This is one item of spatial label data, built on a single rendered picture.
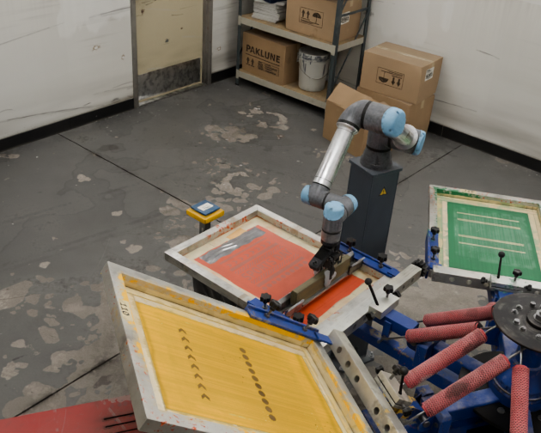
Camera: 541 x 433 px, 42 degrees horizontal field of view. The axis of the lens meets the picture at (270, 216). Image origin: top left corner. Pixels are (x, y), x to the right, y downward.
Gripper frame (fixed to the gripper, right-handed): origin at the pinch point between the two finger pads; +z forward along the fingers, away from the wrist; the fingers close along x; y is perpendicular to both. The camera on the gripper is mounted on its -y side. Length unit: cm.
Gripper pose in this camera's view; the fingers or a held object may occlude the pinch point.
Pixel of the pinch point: (320, 283)
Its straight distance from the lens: 284.9
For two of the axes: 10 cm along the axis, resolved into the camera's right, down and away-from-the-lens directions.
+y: 6.5, -3.4, 6.7
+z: -0.7, 8.6, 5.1
